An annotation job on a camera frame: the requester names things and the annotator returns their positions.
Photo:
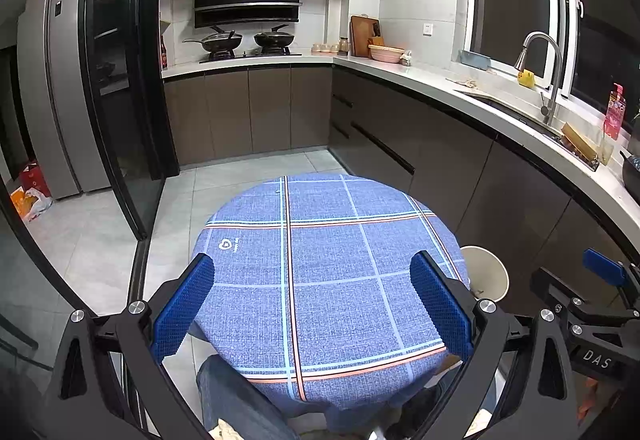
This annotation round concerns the steel kitchen faucet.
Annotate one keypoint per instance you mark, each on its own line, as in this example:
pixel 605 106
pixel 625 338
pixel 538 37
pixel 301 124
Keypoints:
pixel 556 80

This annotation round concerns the black gas stove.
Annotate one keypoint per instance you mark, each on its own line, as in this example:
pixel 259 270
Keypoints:
pixel 250 56

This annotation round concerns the blue plaid tablecloth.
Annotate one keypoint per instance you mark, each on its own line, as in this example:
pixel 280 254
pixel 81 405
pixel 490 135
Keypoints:
pixel 325 270

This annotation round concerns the black range hood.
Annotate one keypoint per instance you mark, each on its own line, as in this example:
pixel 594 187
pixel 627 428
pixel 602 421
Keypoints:
pixel 247 0

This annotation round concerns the black framed glass door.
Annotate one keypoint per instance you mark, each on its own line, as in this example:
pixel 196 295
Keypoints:
pixel 115 70

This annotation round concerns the red sauce bottle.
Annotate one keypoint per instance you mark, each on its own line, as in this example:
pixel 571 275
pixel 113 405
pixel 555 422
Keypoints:
pixel 163 53

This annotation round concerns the black pot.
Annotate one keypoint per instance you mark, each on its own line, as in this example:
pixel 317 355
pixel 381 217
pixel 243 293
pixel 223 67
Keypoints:
pixel 632 175

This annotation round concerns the white round waste bin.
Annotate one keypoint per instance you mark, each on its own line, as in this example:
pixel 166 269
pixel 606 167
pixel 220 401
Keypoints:
pixel 487 270

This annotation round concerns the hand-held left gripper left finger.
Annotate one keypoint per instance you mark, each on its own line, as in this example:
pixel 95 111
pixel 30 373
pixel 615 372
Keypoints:
pixel 182 305

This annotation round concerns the black wok with spatula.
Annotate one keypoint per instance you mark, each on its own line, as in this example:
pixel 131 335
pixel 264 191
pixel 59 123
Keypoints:
pixel 274 39

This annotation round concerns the pink bottle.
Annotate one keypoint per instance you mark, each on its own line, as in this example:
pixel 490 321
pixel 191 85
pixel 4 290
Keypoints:
pixel 614 113

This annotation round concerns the white cloth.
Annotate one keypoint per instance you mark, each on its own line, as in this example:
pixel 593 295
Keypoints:
pixel 232 432

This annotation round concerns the glass jar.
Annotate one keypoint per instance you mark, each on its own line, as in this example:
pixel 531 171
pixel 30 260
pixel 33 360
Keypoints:
pixel 343 45

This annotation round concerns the person's left leg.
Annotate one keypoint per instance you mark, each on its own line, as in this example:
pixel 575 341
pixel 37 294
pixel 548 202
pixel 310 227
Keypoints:
pixel 235 395

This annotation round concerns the black wok with lid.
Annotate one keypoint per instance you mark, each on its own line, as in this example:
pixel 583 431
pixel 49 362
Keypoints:
pixel 220 41

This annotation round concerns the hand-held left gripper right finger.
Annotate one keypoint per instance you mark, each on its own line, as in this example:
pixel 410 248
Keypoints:
pixel 442 305

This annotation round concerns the white wall socket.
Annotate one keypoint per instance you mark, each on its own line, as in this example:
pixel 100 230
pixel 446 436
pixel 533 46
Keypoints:
pixel 428 29

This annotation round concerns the red bag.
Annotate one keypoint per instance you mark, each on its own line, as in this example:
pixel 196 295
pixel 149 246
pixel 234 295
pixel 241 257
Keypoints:
pixel 34 177

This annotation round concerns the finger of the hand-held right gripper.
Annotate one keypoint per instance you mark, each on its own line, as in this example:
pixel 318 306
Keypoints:
pixel 602 265
pixel 552 290

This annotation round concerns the clear glass cup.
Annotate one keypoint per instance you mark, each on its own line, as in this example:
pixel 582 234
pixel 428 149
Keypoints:
pixel 606 153

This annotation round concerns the wooden cutting board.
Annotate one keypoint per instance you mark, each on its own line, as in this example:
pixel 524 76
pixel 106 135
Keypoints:
pixel 359 35

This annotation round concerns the orange plastic bag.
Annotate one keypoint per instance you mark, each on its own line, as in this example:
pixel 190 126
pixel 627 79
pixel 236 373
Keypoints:
pixel 30 205

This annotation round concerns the person's leg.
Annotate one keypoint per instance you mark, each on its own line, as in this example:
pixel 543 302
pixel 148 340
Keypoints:
pixel 417 412
pixel 235 395

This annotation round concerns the woven basket bowl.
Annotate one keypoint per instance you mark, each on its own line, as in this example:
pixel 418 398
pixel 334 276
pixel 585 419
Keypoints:
pixel 386 54

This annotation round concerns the person's right leg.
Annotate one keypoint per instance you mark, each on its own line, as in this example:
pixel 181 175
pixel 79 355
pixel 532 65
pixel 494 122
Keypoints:
pixel 417 412

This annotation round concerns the silver refrigerator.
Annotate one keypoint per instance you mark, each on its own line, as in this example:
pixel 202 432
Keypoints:
pixel 60 95

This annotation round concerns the person's right hand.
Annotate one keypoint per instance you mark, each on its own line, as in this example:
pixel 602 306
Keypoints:
pixel 589 400

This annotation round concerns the yellow sponge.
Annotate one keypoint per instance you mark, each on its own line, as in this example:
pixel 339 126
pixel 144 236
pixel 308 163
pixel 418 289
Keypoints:
pixel 526 78

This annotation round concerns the white kitchen countertop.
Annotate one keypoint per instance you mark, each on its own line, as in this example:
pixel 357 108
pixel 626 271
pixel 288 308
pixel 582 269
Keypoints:
pixel 425 75

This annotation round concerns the steel kitchen sink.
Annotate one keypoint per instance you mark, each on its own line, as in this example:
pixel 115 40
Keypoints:
pixel 510 113

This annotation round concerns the dish cloth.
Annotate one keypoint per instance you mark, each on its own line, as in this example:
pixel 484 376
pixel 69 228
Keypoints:
pixel 462 82

